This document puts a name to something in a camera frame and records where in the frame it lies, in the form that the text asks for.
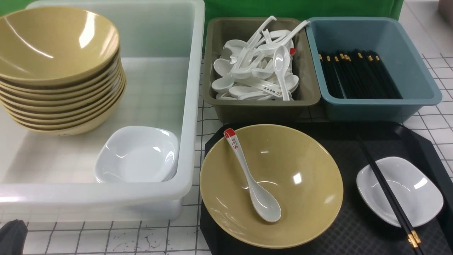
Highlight tan noodle bowl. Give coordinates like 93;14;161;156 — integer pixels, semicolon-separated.
200;124;344;249

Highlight white red-tipped soup spoon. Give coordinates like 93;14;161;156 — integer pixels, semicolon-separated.
224;129;282;223

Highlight white square sauce dish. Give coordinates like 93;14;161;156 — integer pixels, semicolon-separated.
356;157;444;227

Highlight black chopstick gold band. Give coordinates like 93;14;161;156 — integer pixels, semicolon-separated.
356;135;424;255
356;138;418;255

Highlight pile of white spoons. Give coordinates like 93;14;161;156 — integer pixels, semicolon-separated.
211;16;310;101

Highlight white spoon on pile top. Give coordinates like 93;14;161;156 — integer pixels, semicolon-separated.
273;45;290;101

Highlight olive plastic spoon bin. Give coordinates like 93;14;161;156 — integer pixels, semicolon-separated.
200;17;321;123

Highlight stacked white square dishes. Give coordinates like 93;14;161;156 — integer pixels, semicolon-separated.
94;126;179;183

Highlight bundle of black chopsticks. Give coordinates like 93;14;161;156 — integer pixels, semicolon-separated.
318;49;403;100

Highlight black textured serving tray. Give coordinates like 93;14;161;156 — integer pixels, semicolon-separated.
200;122;452;255

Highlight stack of tan bowls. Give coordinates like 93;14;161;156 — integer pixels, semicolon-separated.
0;5;127;136

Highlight large white plastic tub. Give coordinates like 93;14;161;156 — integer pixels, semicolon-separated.
1;0;205;222

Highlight blue plastic chopstick bin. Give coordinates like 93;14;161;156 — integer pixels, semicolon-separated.
306;17;442;123

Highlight black object at corner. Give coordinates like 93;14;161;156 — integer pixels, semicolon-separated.
0;219;28;255

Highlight white spoon with printed handle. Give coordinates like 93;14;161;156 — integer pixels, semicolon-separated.
235;77;282;97

